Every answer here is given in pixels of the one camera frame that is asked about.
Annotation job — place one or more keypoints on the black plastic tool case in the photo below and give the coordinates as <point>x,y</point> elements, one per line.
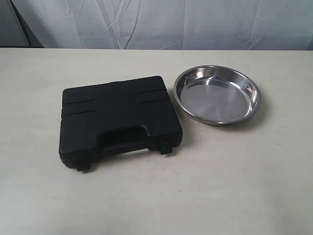
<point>108,119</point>

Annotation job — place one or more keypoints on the round stainless steel tray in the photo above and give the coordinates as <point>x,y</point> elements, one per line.
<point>217,95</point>

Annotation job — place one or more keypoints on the white backdrop curtain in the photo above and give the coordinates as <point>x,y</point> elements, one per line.
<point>171,24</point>

